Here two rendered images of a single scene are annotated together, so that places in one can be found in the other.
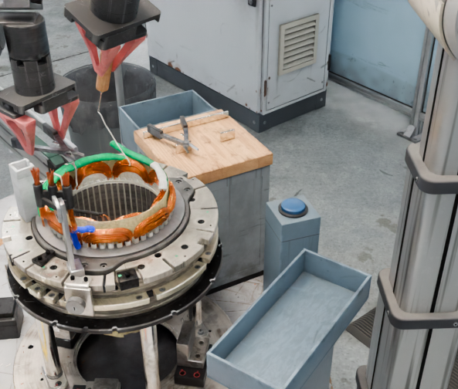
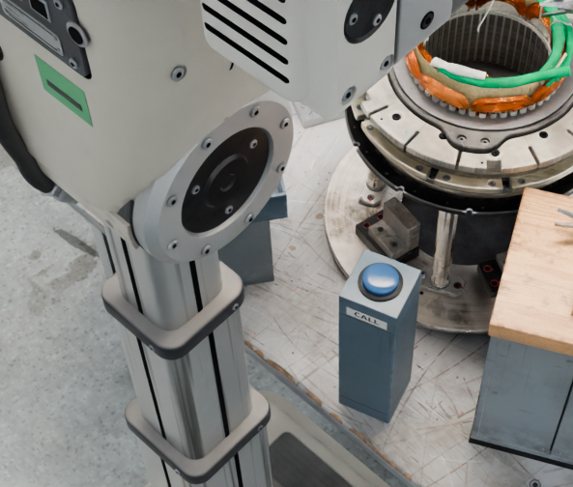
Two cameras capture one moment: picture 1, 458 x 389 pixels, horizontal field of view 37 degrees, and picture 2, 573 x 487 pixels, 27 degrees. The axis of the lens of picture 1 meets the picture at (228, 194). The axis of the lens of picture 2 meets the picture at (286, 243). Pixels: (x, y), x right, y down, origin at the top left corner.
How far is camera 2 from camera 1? 1.64 m
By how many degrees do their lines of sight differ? 84
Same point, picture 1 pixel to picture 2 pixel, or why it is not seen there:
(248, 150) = (525, 303)
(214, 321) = (431, 306)
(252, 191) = not seen: hidden behind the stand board
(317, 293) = not seen: hidden behind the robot
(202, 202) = (427, 139)
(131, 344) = (481, 233)
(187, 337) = (392, 209)
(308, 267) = (277, 209)
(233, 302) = (452, 364)
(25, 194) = not seen: outside the picture
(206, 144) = not seen: outside the picture
